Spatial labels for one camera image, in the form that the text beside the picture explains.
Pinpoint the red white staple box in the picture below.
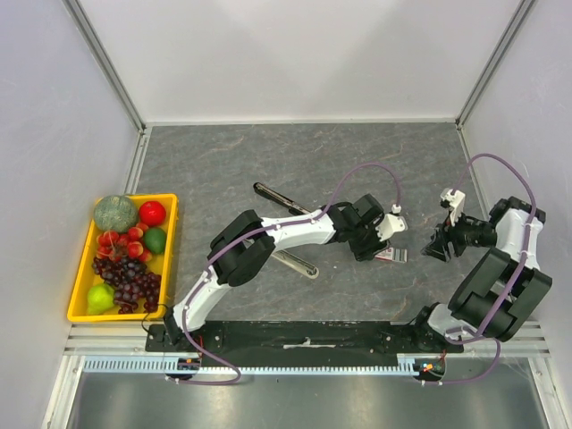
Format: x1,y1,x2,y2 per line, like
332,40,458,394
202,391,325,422
374,247,408,263

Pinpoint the silver and black stapler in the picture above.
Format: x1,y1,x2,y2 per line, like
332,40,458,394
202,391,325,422
272,250,320,279

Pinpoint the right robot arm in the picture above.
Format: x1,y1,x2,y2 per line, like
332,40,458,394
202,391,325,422
408,197,552,352

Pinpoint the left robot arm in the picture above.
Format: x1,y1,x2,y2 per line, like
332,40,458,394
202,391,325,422
164,194,407,351

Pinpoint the green avocado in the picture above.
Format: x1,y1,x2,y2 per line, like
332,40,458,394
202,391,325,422
143,227,167,255

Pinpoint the red apple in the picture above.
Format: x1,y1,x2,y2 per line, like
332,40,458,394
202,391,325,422
139,200,167,227

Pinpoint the peach fruit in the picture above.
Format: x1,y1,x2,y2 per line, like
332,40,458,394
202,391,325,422
127,223,153,263

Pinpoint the purple grape bunch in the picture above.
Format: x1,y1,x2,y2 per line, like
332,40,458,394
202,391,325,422
91,257,162,315

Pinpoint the green striped melon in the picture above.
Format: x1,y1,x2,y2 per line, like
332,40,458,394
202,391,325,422
93,195,138,233

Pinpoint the red cherry tomato cluster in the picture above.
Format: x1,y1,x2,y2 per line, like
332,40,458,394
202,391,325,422
96,231,130,262

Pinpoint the green pear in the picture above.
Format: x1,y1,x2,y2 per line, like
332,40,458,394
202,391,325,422
87,282,115,315

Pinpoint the yellow plastic bin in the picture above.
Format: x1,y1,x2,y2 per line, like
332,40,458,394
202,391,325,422
67,193,178,323

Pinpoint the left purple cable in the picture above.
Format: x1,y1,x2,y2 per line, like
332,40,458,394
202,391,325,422
181,163,403,385

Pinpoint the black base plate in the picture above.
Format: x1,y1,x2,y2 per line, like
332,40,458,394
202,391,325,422
145,319,466,358

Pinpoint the grey cable duct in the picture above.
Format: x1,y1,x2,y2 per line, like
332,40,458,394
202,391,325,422
82,354,428,376

